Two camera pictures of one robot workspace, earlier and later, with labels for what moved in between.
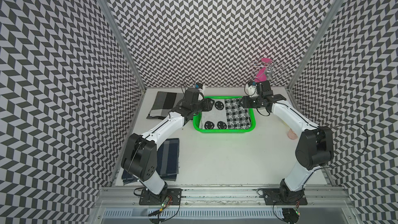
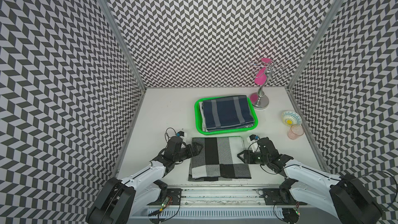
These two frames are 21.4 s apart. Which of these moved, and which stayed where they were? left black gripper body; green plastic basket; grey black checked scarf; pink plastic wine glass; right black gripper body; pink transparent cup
Moved: left black gripper body; right black gripper body; grey black checked scarf
Stayed: pink transparent cup; pink plastic wine glass; green plastic basket
